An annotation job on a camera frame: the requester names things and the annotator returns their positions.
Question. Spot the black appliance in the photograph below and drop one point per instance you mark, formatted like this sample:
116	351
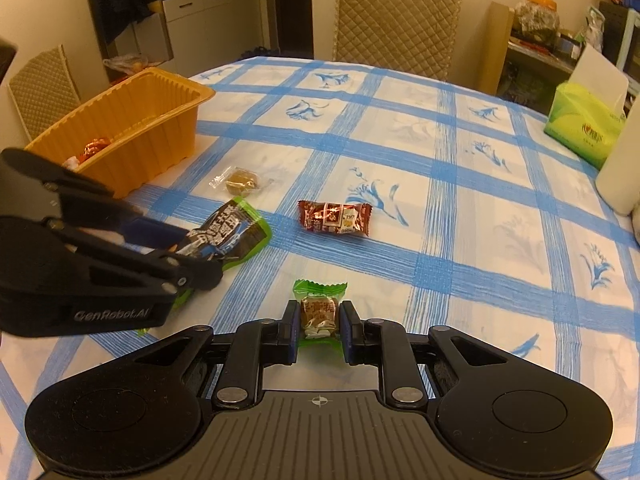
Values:
607	25

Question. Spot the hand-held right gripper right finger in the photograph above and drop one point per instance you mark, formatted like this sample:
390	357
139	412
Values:
350	334

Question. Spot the orange foil candy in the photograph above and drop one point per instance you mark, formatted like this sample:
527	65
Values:
95	147

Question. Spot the clear wrapped brown candy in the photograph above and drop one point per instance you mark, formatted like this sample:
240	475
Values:
242	180

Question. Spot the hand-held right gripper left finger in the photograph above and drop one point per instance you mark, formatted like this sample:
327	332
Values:
289	334

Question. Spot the wooden shelf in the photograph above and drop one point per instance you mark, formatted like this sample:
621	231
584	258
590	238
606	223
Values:
535	60

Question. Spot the orange plastic tray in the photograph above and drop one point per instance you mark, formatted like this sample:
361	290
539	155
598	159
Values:
150	120

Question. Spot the green candy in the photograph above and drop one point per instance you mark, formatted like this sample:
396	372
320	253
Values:
320	317

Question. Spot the green tissue box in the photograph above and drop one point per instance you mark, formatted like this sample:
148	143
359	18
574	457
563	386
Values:
582	120

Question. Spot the white bottle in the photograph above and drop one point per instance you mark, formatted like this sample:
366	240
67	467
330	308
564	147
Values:
620	175

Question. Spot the white red candy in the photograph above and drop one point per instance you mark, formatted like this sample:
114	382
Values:
70	162

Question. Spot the dark wooden door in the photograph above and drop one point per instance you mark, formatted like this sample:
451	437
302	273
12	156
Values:
290	5

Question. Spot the white cabinet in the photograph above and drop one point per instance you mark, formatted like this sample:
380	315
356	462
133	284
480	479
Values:
210	5

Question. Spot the green white bag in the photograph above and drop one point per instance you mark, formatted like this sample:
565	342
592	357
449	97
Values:
592	27

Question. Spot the dark hanging clothing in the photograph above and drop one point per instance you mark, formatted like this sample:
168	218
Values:
120	5

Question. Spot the dark green snack packet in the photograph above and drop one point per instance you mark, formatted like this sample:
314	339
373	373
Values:
242	230

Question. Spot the beige covered chair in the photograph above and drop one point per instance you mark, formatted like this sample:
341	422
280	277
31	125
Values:
40	90

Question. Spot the blue checked tablecloth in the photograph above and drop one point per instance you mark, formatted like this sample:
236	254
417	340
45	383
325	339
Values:
450	210

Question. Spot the red brown snack packet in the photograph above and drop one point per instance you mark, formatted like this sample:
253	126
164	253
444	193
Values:
335	217

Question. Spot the wooden board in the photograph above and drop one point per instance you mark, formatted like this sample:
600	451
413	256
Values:
497	45

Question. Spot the quilted cover chair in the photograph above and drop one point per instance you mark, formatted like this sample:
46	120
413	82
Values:
395	15

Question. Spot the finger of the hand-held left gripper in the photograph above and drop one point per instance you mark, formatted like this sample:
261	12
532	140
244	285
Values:
200	275
150	232

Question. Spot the orange lid jar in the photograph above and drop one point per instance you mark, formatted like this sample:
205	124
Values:
537	15

